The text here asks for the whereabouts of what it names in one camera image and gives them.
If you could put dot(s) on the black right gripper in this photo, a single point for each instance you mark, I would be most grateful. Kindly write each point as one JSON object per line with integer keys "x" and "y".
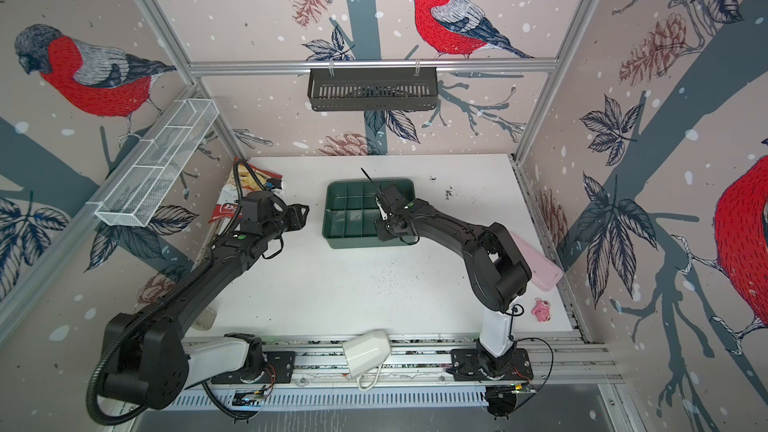
{"x": 383, "y": 232}

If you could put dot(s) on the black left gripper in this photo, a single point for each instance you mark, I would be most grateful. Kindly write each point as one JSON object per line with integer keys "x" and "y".
{"x": 296, "y": 215}

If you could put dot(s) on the green compartment tray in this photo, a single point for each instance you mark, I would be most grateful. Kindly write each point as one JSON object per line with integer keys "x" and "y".
{"x": 351, "y": 213}

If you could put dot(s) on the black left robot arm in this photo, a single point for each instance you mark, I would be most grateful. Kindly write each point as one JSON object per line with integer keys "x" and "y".
{"x": 143, "y": 363}

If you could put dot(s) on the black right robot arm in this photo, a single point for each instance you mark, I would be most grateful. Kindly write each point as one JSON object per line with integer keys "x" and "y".
{"x": 496, "y": 269}

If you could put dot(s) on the red chips bag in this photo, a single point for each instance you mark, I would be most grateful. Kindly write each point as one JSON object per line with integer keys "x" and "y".
{"x": 241, "y": 185}

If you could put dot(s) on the glass jar with lid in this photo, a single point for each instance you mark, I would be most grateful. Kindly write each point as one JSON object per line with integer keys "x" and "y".
{"x": 205, "y": 320}

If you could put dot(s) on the black hanging basket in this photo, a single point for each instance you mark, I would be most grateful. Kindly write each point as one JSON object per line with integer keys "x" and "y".
{"x": 373, "y": 89}

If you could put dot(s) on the pink pig toy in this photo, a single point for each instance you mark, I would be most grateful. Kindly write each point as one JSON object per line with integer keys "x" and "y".
{"x": 541, "y": 310}

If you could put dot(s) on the white wire mesh basket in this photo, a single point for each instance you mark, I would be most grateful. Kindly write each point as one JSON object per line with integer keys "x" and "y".
{"x": 140, "y": 191}

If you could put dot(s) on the white overhead camera box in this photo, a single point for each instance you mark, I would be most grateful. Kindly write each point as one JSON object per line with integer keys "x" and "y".
{"x": 366, "y": 352}

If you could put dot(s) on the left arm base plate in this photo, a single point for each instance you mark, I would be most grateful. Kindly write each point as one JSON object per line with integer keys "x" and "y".
{"x": 266, "y": 369}

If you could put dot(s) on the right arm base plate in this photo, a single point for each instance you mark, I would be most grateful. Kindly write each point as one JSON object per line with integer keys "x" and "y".
{"x": 479, "y": 365}

